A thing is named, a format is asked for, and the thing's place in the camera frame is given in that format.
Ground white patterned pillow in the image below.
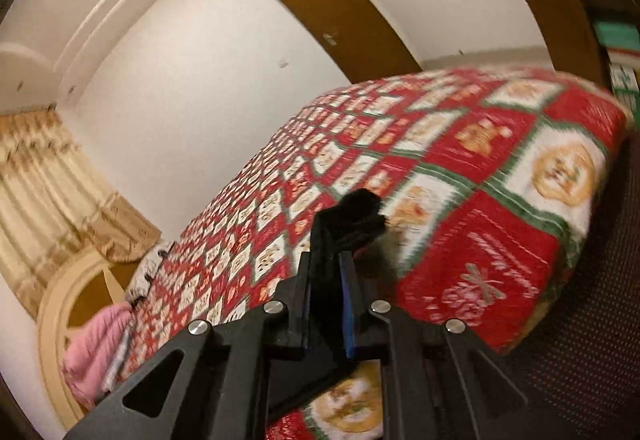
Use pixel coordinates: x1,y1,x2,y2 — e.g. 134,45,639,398
125,240,174,305

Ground red christmas patchwork bedspread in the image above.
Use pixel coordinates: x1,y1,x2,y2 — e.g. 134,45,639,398
102,64,630,440

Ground pink folded blanket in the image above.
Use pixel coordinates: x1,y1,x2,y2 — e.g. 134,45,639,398
61,301,132,408

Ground brown wooden door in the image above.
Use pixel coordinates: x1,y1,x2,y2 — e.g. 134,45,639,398
278,0,421,83

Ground beige patterned curtain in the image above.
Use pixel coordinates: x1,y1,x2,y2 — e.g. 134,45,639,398
1,110,160,318

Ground cream round wooden headboard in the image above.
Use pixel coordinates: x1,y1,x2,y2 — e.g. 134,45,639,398
37,246,138,430

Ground black pants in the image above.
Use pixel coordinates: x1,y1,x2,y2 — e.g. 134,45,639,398
324,188,386,255

